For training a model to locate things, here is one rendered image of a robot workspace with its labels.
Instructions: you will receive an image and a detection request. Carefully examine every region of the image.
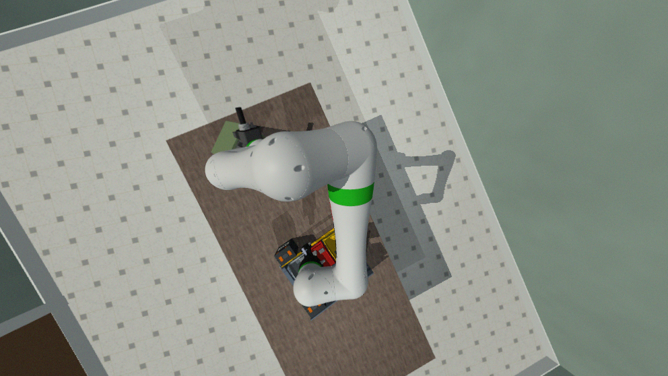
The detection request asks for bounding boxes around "blue-grey metal shelf rack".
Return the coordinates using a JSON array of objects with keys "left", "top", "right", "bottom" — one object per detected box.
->
[{"left": 279, "top": 239, "right": 374, "bottom": 321}]

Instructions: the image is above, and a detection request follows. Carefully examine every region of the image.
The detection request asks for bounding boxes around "yellow open bin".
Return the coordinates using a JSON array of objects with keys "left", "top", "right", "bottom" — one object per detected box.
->
[{"left": 323, "top": 231, "right": 336, "bottom": 260}]

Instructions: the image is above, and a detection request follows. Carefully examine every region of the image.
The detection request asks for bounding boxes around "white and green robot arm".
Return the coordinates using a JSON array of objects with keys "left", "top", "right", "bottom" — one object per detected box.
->
[{"left": 205, "top": 107, "right": 377, "bottom": 307}]

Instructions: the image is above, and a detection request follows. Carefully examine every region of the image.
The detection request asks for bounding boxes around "grey open bin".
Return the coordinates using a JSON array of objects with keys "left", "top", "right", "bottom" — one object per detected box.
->
[{"left": 288, "top": 253, "right": 304, "bottom": 279}]

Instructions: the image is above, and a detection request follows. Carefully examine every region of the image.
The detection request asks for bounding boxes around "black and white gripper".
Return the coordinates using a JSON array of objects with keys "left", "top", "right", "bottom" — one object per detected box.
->
[{"left": 300, "top": 242, "right": 317, "bottom": 258}]

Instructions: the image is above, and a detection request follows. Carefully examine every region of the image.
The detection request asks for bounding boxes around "red bin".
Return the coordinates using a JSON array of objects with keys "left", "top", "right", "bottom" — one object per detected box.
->
[{"left": 311, "top": 241, "right": 336, "bottom": 267}]

